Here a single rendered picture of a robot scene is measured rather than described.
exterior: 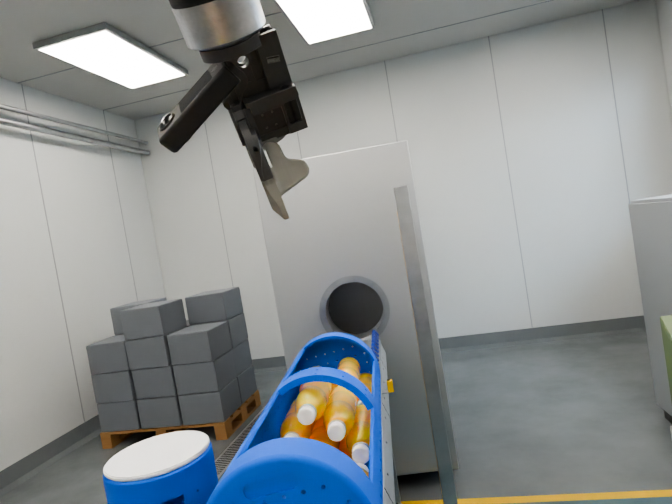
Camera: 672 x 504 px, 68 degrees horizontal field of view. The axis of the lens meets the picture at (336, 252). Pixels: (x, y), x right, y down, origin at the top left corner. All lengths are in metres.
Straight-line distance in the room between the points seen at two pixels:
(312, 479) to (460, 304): 5.15
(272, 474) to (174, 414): 3.85
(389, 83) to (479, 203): 1.71
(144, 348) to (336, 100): 3.45
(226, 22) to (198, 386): 4.05
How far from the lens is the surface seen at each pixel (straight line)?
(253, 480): 0.83
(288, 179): 0.60
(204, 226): 6.48
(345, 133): 5.97
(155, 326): 4.51
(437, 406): 2.27
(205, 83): 0.60
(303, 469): 0.81
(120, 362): 4.79
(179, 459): 1.45
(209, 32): 0.56
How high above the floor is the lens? 1.55
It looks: 2 degrees down
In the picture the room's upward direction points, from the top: 9 degrees counter-clockwise
